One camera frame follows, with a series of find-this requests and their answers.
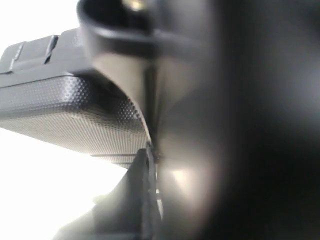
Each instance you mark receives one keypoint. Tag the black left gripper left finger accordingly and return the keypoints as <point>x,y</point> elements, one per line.
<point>129,212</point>

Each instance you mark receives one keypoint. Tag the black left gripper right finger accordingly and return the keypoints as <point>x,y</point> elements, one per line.
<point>230,94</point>

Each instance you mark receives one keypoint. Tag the black plastic carry case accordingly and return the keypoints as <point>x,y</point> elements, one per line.
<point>50,92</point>

